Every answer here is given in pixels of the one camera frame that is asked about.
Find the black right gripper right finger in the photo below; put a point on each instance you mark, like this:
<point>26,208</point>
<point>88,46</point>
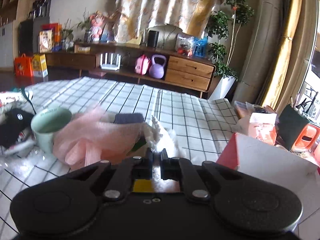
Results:
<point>170,168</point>

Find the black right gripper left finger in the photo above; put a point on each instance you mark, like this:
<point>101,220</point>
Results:
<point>143,165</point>

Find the purple green scrub sponge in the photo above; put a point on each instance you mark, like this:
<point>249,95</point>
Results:
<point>128,118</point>

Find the pink mesh bath pouf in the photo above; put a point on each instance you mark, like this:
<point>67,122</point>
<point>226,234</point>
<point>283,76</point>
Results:
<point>88,139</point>

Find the black knit hat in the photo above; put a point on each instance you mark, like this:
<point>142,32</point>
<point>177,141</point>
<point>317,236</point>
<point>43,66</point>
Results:
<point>16,121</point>

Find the christmas print cloth bag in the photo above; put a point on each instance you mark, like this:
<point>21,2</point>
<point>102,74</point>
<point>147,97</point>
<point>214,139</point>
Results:
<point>15,99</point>

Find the checkered white tablecloth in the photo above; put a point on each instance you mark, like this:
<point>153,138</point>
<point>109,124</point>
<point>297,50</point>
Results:
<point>43,198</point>

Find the purple kettlebell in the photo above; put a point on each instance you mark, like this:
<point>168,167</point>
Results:
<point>157,70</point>

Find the wooden tv console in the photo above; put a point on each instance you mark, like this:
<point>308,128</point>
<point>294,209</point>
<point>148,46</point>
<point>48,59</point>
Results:
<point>180,71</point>

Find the orange snack bag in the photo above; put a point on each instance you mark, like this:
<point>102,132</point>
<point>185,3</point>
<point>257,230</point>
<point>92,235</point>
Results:
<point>262,126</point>

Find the pink toy case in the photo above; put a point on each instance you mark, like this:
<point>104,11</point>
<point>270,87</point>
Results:
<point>142,65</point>

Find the red white cardboard box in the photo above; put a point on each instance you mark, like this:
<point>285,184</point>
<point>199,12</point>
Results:
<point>259,159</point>

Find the white wifi router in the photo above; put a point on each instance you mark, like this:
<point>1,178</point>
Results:
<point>110,61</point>

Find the mint green ceramic mug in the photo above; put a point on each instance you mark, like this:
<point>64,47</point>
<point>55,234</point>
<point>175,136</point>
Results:
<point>46,124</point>

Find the black cylinder speaker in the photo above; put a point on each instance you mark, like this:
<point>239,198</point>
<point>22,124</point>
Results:
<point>152,38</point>

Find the green orange tissue box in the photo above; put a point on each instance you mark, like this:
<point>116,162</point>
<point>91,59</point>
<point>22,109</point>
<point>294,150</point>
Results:
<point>297,132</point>

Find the yellow carton box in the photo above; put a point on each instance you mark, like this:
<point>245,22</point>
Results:
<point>39,65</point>

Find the potted green tree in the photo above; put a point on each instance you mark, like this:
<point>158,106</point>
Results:
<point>223,27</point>

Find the pink doll figure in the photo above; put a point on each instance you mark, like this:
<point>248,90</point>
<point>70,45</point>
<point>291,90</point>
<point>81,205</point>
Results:
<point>97,20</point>

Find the orange gift bag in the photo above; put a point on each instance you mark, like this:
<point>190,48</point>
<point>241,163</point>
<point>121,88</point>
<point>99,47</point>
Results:
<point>23,67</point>

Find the floral yellow curtain cloth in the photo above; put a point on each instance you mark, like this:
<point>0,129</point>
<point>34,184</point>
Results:
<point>134,16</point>

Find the black cabinet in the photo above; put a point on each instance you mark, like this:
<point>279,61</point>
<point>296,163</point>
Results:
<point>28,35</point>

